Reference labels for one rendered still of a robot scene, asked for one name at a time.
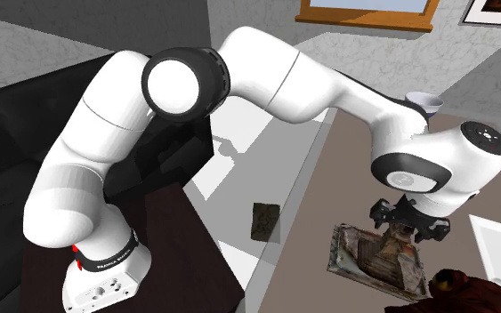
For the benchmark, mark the white and blue bowl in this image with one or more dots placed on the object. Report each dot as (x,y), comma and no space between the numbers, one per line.
(428,103)

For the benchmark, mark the brown table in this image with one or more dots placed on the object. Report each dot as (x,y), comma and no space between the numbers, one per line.
(319,195)

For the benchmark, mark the white framed wall picture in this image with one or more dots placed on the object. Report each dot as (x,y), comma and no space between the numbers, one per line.
(497,11)

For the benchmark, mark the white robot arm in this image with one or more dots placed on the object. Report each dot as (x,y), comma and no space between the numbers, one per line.
(115,130)

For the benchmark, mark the black sofa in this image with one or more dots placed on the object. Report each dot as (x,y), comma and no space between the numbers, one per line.
(7,143)

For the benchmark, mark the wooden framed window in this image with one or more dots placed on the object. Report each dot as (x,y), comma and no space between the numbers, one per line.
(363,17)

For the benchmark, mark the dark maroon robot stand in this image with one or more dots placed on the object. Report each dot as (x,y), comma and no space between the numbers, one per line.
(180,260)

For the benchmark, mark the brown plush toy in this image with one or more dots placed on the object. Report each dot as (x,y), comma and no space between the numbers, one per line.
(471,294)

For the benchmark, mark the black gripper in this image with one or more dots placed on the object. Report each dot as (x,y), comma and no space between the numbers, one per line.
(406,211)

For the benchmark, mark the dark patterned flat square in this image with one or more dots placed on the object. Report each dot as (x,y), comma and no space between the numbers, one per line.
(265,222)

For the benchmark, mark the worn picture book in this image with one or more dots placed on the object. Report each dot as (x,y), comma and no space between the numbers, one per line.
(363,256)

